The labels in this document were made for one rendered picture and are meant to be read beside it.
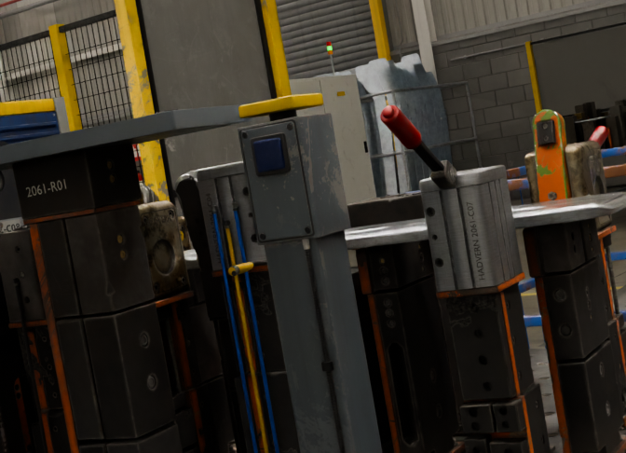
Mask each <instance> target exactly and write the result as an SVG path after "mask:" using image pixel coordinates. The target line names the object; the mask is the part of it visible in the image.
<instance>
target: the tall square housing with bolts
mask: <svg viewBox="0 0 626 453"><path fill-rule="evenodd" d="M196 175H197V180H198V181H199V182H197V185H198V191H199V195H200V201H201V207H202V212H203V217H204V222H205V228H206V233H207V238H208V244H209V248H210V254H211V263H212V269H213V271H212V277H220V276H221V282H222V287H223V292H224V297H225V307H226V312H227V318H228V323H229V328H230V334H231V338H232V344H233V350H234V354H235V360H236V365H237V370H238V372H240V376H239V377H236V378H234V380H235V385H236V391H237V396H238V405H239V411H240V416H241V421H242V427H243V432H244V437H245V443H246V447H247V453H301V452H300V446H299V442H298V436H297V430H296V425H295V420H294V414H293V405H292V399H291V394H290V389H289V383H288V378H287V373H286V367H285V362H284V357H283V351H282V346H281V341H280V335H279V325H278V320H277V314H276V309H275V304H274V298H273V293H272V288H271V282H270V277H269V272H268V266H267V265H264V266H253V268H252V269H250V270H248V271H247V272H244V273H241V274H238V275H236V276H230V275H229V273H228V269H229V268H230V267H232V266H235V265H238V264H241V263H247V262H249V261H253V260H266V256H265V246H264V245H258V244H257V239H256V233H255V228H254V222H253V217H252V207H251V202H250V197H249V191H248V186H247V181H246V175H245V170H244V165H243V161H240V162H234V163H228V164H224V165H218V166H213V167H208V168H204V169H198V170H196ZM214 178H215V179H214ZM209 179H210V180H209ZM203 180H205V181H203ZM244 371H249V372H248V373H245V374H244Z"/></svg>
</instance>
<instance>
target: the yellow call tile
mask: <svg viewBox="0 0 626 453"><path fill-rule="evenodd" d="M321 105H323V98H322V94H321V93H312V94H300V95H290V96H285V97H280V98H276V99H271V100H267V101H262V102H258V103H249V104H244V105H241V106H240V107H239V108H238V111H239V116H240V117H241V118H247V117H265V116H269V118H270V121H275V120H280V119H284V118H289V117H297V113H296V111H297V110H302V109H307V108H311V107H316V106H321Z"/></svg>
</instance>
